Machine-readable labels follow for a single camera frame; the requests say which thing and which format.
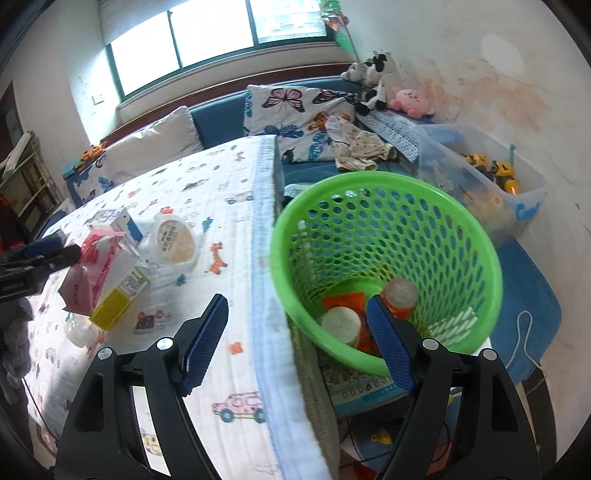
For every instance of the red snack packet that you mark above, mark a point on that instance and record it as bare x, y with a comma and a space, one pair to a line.
346, 302

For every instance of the pink plush toy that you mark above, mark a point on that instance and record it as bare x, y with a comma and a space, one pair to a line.
411, 99

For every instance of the blue floor mat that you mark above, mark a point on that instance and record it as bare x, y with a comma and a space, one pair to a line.
526, 286

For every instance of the printed blanket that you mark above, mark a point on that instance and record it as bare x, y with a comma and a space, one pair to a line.
221, 207

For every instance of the colourful pinwheel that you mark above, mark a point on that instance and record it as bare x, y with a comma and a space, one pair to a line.
334, 18

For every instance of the printed cardboard box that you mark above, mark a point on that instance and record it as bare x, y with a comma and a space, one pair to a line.
355, 387

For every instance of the clear plastic wrapper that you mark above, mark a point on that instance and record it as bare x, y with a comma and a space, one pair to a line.
81, 332

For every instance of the orange toy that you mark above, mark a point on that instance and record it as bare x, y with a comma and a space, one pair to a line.
94, 151

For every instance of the white pudding cup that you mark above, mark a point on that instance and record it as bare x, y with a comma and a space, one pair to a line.
174, 240

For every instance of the butterfly print pillow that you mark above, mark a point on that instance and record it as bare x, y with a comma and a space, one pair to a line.
304, 143
99, 182
281, 104

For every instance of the brown door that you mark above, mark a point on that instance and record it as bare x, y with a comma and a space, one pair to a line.
9, 115

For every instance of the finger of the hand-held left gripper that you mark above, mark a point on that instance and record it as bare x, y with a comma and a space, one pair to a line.
41, 247
60, 258

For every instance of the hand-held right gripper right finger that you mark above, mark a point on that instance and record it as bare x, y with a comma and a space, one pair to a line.
390, 346

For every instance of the green framed window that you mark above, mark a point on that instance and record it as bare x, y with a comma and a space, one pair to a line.
207, 32

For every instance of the person's left forearm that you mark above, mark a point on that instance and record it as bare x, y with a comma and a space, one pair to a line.
14, 341

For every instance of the metal drying rack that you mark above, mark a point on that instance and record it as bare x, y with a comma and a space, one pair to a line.
27, 184

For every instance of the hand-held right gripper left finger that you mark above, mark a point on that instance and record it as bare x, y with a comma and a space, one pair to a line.
205, 344

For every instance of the yellow green juice carton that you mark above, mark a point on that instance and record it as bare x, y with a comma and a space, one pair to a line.
115, 300

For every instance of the blue sofa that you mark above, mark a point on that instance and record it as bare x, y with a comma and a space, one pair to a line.
217, 120

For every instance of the cow plush toy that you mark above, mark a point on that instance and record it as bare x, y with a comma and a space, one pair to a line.
383, 76

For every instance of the green plastic basket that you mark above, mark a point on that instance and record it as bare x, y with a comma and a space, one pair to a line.
341, 353

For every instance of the grey plush toy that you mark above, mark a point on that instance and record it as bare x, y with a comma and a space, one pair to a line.
353, 71

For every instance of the yellow toy truck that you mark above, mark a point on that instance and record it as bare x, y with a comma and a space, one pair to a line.
475, 162
505, 177

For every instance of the striped blue pad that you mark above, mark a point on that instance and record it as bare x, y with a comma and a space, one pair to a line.
397, 131

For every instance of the teal toy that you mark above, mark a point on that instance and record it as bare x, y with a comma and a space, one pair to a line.
74, 170

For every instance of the clear storage bin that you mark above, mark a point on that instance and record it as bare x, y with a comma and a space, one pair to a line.
526, 207

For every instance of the red cylindrical snack can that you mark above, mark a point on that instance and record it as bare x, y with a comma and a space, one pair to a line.
399, 295

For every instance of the white box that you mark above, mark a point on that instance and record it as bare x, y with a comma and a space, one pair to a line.
480, 347

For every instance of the white cushion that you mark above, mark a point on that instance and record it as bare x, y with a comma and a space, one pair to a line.
157, 138

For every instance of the patterned baby clothing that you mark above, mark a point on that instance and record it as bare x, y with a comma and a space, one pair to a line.
360, 145

